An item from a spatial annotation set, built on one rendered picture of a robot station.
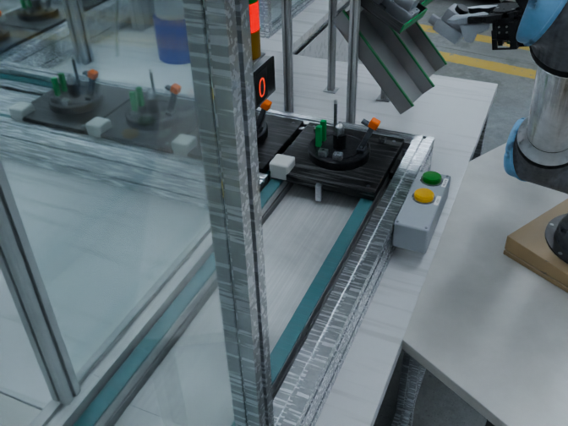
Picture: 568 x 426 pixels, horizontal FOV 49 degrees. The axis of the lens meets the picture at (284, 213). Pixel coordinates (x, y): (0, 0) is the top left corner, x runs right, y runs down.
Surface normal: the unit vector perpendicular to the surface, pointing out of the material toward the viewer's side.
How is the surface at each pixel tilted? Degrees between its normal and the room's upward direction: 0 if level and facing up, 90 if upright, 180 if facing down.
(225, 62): 90
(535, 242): 4
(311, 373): 0
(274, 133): 0
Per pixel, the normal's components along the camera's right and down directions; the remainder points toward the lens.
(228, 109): -0.40, 0.55
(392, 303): -0.03, -0.80
